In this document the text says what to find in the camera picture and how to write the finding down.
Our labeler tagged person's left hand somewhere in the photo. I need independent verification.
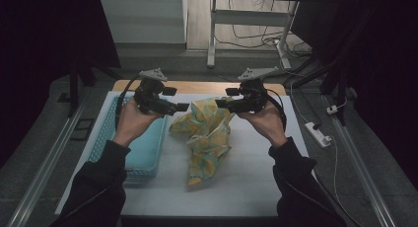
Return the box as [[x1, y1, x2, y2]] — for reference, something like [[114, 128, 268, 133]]
[[112, 97, 165, 148]]

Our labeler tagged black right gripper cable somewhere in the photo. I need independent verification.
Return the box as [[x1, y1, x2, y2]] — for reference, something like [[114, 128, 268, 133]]
[[265, 88, 288, 133]]

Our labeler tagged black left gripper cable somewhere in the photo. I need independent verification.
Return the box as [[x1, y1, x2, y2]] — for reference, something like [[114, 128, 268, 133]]
[[114, 74, 143, 130]]

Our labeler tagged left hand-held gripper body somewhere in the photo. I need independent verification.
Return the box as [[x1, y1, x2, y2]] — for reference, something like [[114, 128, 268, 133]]
[[132, 67, 170, 117]]

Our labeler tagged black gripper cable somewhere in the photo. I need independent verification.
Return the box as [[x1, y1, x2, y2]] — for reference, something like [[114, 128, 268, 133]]
[[114, 74, 143, 130], [265, 88, 288, 133]]

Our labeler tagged black tripod stand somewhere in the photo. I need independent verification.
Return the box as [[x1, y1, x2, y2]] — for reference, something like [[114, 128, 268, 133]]
[[282, 48, 358, 126]]

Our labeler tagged citrus print fabric bag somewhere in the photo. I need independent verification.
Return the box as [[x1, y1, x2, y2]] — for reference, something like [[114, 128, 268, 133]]
[[168, 96, 237, 189]]

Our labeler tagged aluminium floor rail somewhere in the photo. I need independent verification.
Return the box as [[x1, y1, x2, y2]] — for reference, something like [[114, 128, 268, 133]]
[[322, 95, 397, 227], [6, 88, 92, 227]]

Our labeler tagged black floor plate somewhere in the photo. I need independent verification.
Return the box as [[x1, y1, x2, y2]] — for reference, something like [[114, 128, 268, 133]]
[[70, 117, 97, 142]]

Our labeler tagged blue plastic basket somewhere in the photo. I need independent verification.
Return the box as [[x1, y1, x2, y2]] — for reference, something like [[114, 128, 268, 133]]
[[87, 95, 170, 185]]

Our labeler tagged white desk frame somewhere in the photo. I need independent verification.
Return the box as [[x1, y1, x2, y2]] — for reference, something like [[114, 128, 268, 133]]
[[206, 0, 302, 70]]

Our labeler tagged tangle of floor cables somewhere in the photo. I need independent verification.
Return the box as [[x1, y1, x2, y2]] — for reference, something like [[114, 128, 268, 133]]
[[215, 0, 314, 58]]

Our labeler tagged black metal stand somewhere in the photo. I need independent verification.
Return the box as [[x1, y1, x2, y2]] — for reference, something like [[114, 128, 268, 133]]
[[57, 55, 97, 118]]

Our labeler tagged white power cable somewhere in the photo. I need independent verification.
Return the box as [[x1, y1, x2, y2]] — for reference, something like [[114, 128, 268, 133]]
[[327, 136, 363, 227]]

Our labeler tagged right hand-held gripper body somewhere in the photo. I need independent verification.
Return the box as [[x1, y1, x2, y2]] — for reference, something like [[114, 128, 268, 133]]
[[234, 66, 280, 114]]

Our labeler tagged person's right hand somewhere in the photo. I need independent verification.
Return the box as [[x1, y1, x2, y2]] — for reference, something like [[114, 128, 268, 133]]
[[237, 101, 289, 149]]

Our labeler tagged white power strip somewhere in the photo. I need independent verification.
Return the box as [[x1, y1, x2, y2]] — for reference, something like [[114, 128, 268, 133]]
[[304, 121, 333, 149]]

